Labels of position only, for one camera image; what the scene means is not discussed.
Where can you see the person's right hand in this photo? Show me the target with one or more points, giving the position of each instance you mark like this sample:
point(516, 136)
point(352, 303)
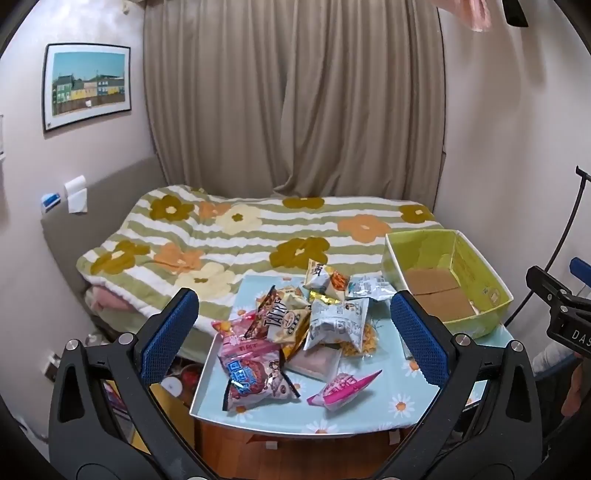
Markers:
point(574, 387)

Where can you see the green striped floral blanket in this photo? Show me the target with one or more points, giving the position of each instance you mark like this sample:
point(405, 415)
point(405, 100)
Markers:
point(258, 235)

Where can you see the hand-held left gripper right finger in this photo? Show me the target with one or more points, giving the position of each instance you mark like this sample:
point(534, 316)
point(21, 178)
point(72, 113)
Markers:
point(418, 337)

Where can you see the translucent pinkish snack packet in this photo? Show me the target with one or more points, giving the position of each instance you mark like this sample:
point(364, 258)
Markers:
point(311, 362)

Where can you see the beige curtain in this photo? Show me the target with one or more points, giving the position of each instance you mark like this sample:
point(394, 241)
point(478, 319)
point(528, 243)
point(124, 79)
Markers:
point(295, 92)

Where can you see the white tape roll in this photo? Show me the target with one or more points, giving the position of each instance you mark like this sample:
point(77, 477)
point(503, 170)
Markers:
point(173, 385)

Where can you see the black hanging object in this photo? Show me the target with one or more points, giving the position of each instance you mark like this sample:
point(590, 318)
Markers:
point(515, 11)

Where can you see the wall socket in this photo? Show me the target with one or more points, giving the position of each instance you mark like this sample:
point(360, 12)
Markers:
point(51, 367)

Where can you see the white blue snack packet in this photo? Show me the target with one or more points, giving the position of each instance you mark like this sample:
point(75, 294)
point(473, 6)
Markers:
point(369, 286)

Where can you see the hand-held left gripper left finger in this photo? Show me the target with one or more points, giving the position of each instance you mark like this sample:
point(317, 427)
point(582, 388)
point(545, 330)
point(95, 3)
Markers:
point(168, 332)

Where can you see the blue white tissue pack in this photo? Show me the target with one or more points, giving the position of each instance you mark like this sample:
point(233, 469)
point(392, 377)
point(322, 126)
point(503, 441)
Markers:
point(51, 202)

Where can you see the pink marshmallow snack bag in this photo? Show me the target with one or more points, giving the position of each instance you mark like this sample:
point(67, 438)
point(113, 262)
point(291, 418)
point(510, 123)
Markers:
point(256, 378)

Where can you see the framed picture of houses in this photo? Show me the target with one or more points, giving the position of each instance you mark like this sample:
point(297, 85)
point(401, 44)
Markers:
point(87, 85)

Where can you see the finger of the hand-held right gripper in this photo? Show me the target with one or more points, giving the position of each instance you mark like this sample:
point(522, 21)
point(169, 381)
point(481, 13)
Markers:
point(547, 281)
point(581, 270)

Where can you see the small pink snack packet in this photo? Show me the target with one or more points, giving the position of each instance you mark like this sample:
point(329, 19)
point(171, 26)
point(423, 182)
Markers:
point(341, 387)

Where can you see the gold wrapper snack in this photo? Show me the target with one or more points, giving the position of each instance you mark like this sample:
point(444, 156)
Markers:
point(325, 297)

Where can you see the grey padded bed frame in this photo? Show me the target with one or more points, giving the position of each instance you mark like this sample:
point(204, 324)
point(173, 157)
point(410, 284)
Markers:
point(106, 207)

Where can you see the daisy print tablecloth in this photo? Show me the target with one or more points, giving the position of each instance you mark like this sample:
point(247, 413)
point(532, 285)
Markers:
point(360, 420)

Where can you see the green cardboard box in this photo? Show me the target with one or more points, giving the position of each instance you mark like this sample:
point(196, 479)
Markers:
point(466, 277)

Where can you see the white grey printed snack packet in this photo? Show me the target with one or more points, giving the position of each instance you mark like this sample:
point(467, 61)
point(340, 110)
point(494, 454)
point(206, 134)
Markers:
point(334, 323)

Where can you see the white orange snack packet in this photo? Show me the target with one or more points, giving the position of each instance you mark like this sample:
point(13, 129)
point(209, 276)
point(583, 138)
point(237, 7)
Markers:
point(323, 274)

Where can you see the pink pillow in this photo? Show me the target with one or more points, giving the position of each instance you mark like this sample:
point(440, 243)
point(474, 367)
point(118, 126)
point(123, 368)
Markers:
point(106, 302)

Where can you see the cream snack packet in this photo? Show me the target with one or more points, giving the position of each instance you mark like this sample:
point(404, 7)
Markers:
point(288, 318)

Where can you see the clear bag of yellow snacks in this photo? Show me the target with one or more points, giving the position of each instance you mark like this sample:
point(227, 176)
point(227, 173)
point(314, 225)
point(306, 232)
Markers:
point(362, 344)

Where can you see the pink cloth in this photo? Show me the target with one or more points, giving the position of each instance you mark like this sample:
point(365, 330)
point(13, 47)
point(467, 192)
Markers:
point(471, 11)

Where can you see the white toilet paper roll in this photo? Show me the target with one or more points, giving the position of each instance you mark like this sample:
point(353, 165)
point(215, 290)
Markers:
point(77, 194)

